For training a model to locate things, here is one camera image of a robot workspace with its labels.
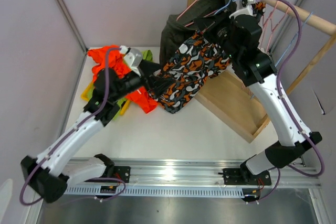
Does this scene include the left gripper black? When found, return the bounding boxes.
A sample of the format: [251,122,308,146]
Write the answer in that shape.
[111,59,175,102]

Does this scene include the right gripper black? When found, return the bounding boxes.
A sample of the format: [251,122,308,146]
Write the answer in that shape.
[193,8,241,62]

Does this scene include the lime green shorts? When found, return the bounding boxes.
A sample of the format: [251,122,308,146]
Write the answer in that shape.
[88,49,154,112]

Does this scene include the camouflage orange black shorts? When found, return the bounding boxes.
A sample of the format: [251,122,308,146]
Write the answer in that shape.
[153,0,266,114]

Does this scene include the bright orange shorts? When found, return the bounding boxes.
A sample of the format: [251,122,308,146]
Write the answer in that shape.
[87,45,158,114]

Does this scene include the pink hanger with orange shorts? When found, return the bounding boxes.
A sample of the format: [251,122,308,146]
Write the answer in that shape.
[259,1,279,52]

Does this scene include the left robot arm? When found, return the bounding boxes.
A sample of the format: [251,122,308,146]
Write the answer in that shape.
[20,61,174,203]

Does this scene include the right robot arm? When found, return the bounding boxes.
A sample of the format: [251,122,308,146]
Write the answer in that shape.
[194,14,322,184]

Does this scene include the pink hanger leftmost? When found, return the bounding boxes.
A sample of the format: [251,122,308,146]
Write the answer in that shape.
[175,0,224,28]

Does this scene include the dark olive shorts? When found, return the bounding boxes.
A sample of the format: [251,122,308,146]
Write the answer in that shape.
[159,0,228,66]

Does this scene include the wooden clothes rack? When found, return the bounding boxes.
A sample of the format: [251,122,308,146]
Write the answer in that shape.
[196,3,335,146]

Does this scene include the yellow plastic tray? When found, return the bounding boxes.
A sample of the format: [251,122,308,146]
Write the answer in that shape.
[80,81,132,116]

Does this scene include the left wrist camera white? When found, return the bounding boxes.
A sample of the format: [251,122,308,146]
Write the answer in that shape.
[119,45,143,77]

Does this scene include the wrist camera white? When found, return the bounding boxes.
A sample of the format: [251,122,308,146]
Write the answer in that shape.
[229,0,257,19]
[119,45,143,77]

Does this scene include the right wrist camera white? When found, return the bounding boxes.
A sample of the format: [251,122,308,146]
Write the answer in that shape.
[229,0,257,19]

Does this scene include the aluminium mounting rail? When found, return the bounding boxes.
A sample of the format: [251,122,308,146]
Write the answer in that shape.
[64,159,321,201]

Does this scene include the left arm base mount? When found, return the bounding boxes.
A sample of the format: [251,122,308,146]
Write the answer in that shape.
[95,154,131,183]

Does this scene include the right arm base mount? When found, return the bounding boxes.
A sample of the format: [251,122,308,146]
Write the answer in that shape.
[218,168,272,186]

